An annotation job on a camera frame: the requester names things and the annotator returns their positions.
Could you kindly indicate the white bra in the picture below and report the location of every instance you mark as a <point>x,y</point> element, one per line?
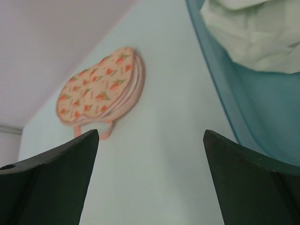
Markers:
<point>262,35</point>

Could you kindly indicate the teal translucent plastic basin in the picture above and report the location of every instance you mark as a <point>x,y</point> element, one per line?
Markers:
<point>263,109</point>

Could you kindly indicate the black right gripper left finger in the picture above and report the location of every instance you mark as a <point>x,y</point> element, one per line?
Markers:
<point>49,188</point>

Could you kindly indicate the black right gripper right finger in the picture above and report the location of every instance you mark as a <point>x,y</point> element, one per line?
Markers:
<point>252,189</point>

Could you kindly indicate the pink floral mesh laundry bag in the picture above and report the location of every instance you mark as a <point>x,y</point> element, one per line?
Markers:
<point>103,92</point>

